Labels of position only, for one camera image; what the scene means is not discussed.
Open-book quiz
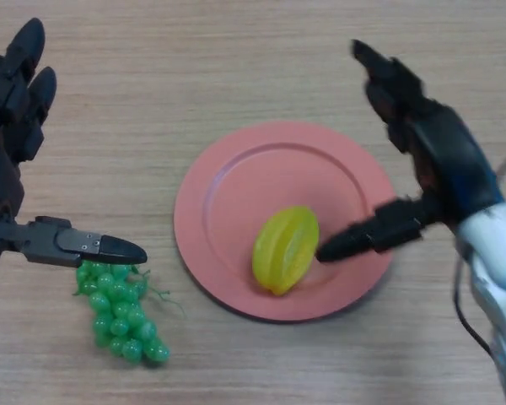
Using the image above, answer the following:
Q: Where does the yellow starfruit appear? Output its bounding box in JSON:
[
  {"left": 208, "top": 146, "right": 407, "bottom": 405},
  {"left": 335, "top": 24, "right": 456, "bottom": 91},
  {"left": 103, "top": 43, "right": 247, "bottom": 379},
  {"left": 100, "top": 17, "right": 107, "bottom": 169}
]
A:
[{"left": 251, "top": 205, "right": 320, "bottom": 296}]

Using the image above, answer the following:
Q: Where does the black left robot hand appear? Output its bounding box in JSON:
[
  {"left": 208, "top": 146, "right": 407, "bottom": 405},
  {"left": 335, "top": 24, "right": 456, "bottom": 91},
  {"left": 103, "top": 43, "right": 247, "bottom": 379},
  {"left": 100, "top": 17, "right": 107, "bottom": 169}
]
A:
[{"left": 0, "top": 17, "right": 148, "bottom": 271}]

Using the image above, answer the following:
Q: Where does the pink round plate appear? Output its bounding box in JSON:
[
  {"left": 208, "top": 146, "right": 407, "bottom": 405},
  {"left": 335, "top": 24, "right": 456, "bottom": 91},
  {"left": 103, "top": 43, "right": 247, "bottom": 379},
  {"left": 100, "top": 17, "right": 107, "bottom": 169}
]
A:
[{"left": 173, "top": 121, "right": 400, "bottom": 324}]

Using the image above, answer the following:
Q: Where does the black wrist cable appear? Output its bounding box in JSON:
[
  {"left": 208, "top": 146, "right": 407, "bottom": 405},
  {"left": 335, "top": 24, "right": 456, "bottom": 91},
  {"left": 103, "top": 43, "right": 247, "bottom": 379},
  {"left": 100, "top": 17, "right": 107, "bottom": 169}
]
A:
[{"left": 452, "top": 152, "right": 506, "bottom": 355}]

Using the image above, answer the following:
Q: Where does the green grape bunch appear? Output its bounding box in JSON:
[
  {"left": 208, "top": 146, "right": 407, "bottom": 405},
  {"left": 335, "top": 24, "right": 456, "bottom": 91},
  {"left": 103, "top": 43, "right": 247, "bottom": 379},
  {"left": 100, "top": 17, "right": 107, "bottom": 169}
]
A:
[{"left": 71, "top": 260, "right": 185, "bottom": 368}]

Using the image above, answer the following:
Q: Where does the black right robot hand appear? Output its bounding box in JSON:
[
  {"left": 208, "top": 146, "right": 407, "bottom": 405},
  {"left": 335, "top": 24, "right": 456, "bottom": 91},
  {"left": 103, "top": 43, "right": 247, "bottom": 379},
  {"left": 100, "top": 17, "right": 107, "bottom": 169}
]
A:
[{"left": 315, "top": 39, "right": 505, "bottom": 263}]

